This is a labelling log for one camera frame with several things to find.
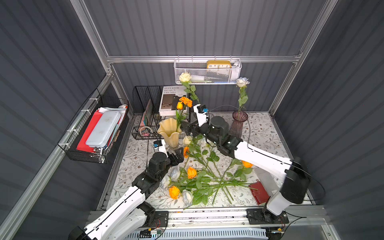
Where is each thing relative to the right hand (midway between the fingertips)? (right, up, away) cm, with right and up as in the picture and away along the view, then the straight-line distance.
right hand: (191, 115), depth 71 cm
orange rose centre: (0, -32, +12) cm, 34 cm away
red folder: (-48, -6, 0) cm, 49 cm away
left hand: (-8, -18, +5) cm, 20 cm away
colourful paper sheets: (-33, 0, +37) cm, 50 cm away
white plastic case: (-43, -7, +1) cm, 44 cm away
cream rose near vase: (-3, -15, +28) cm, 31 cm away
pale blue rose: (-10, -32, +13) cm, 36 cm away
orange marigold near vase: (-4, -22, +25) cm, 34 cm away
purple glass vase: (+30, +1, +24) cm, 38 cm away
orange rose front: (-9, -40, +7) cm, 42 cm away
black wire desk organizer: (-36, +14, +44) cm, 58 cm away
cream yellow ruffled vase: (-13, -8, +20) cm, 26 cm away
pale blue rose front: (-2, -42, +4) cm, 42 cm away
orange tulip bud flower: (-6, +6, +8) cm, 12 cm away
